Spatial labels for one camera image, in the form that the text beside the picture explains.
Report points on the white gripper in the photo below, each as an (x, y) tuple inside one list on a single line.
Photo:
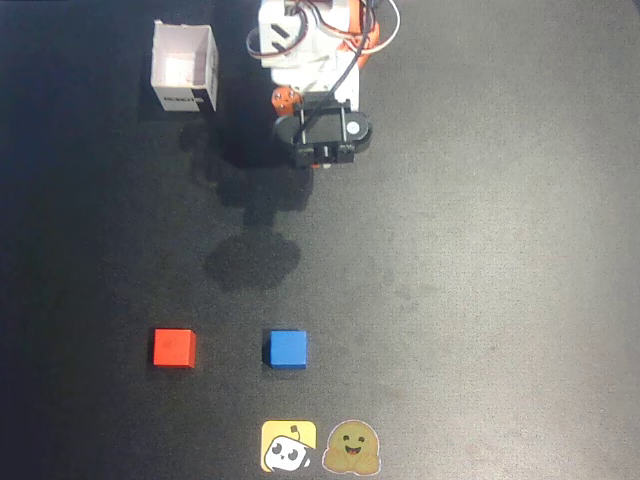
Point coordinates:
[(284, 101)]

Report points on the white open cardboard box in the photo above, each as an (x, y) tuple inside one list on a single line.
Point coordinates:
[(182, 65)]

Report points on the blue cube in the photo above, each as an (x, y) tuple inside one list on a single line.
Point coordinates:
[(288, 348)]

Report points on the red cube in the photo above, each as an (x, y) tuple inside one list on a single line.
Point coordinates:
[(173, 347)]

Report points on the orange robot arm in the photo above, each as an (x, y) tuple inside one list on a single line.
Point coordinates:
[(367, 35)]

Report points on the yellow robot face sticker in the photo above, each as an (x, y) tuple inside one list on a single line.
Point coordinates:
[(288, 446)]

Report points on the hugging face emoji sticker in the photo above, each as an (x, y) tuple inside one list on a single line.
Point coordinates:
[(351, 447)]

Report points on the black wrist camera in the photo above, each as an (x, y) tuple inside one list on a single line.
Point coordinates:
[(325, 130)]

